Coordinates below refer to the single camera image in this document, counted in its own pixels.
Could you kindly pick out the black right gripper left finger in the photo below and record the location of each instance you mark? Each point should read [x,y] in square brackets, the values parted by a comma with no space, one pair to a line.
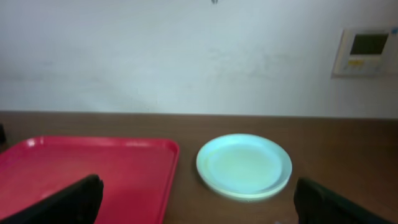
[78,203]

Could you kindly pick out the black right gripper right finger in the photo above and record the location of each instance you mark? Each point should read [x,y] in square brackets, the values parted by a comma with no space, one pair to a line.
[316,204]

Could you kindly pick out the white plate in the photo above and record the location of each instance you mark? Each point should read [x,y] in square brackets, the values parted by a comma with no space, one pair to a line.
[262,195]

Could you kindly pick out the light blue plate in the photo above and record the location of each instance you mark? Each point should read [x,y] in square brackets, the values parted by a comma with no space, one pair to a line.
[243,163]

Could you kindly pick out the red plastic tray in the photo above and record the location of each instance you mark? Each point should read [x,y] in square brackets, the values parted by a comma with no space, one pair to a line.
[137,174]

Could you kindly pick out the white wall control panel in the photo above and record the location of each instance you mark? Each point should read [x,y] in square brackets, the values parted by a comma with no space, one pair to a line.
[365,52]

